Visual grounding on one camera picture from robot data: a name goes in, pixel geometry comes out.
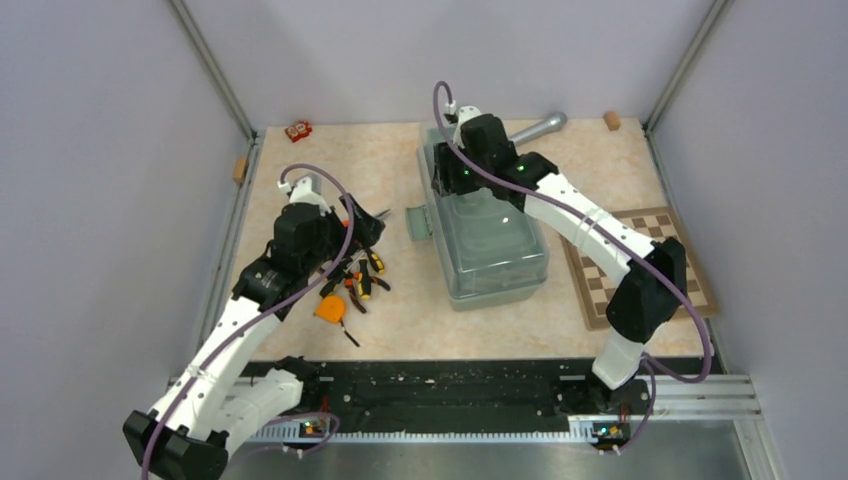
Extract green plastic toolbox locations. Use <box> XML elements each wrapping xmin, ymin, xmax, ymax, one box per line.
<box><xmin>405</xmin><ymin>122</ymin><xmax>549</xmax><ymax>312</ymax></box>

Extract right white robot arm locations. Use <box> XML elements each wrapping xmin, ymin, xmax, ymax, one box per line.
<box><xmin>433</xmin><ymin>107</ymin><xmax>688</xmax><ymax>412</ymax></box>

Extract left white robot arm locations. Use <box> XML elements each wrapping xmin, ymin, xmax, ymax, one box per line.
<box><xmin>122</xmin><ymin>195</ymin><xmax>389</xmax><ymax>479</ymax></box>

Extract orange long nose pliers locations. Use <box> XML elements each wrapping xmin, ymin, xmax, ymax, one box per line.
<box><xmin>352</xmin><ymin>209</ymin><xmax>393</xmax><ymax>249</ymax></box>

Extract black yellow screwdriver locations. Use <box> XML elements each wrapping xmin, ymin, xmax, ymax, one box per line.
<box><xmin>363</xmin><ymin>247</ymin><xmax>386</xmax><ymax>275</ymax></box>
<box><xmin>357</xmin><ymin>259</ymin><xmax>372</xmax><ymax>299</ymax></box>

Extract orange tape measure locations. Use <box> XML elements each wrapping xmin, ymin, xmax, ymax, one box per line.
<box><xmin>313</xmin><ymin>295</ymin><xmax>361</xmax><ymax>348</ymax></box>

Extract wooden block left edge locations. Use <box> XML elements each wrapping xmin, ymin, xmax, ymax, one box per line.
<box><xmin>231</xmin><ymin>157</ymin><xmax>249</xmax><ymax>185</ymax></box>

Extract silver metal cylinder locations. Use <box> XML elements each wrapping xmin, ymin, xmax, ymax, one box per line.
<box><xmin>509</xmin><ymin>111</ymin><xmax>569</xmax><ymax>147</ymax></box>

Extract wooden block back right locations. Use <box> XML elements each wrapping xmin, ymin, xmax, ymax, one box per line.
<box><xmin>603</xmin><ymin>110</ymin><xmax>622</xmax><ymax>132</ymax></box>

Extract wooden chessboard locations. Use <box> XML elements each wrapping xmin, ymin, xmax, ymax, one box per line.
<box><xmin>561</xmin><ymin>206</ymin><xmax>720</xmax><ymax>332</ymax></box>

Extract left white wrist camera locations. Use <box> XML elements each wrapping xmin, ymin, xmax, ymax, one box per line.
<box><xmin>277</xmin><ymin>173</ymin><xmax>330</xmax><ymax>215</ymax></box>

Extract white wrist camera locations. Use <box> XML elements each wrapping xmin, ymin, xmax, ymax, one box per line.
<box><xmin>442</xmin><ymin>100</ymin><xmax>483</xmax><ymax>148</ymax></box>
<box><xmin>277</xmin><ymin>173</ymin><xmax>330</xmax><ymax>215</ymax></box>

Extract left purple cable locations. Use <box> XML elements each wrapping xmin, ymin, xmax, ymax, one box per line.
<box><xmin>140</xmin><ymin>163</ymin><xmax>357</xmax><ymax>480</ymax></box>

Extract purple cable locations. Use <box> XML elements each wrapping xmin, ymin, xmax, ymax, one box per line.
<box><xmin>140</xmin><ymin>163</ymin><xmax>357</xmax><ymax>480</ymax></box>
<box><xmin>432</xmin><ymin>80</ymin><xmax>715</xmax><ymax>455</ymax></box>

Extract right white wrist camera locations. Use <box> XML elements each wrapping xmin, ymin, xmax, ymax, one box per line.
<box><xmin>442</xmin><ymin>100</ymin><xmax>483</xmax><ymax>148</ymax></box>

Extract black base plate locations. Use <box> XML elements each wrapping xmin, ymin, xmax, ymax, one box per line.
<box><xmin>241</xmin><ymin>357</ymin><xmax>723</xmax><ymax>435</ymax></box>

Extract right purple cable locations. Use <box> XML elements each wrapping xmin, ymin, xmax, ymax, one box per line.
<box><xmin>432</xmin><ymin>80</ymin><xmax>715</xmax><ymax>455</ymax></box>

